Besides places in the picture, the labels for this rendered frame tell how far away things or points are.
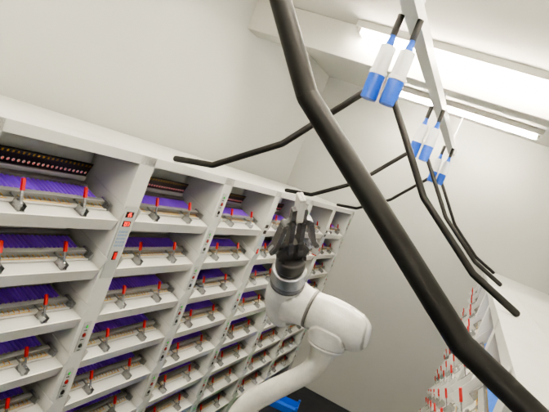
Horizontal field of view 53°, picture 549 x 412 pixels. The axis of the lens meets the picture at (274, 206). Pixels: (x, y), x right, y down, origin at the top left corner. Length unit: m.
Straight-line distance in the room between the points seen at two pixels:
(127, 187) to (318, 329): 0.94
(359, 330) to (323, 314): 0.10
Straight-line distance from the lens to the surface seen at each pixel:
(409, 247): 0.57
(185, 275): 2.71
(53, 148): 1.99
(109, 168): 2.10
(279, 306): 1.44
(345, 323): 1.41
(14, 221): 1.72
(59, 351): 2.23
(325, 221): 4.62
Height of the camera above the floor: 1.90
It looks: 4 degrees down
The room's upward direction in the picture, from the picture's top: 22 degrees clockwise
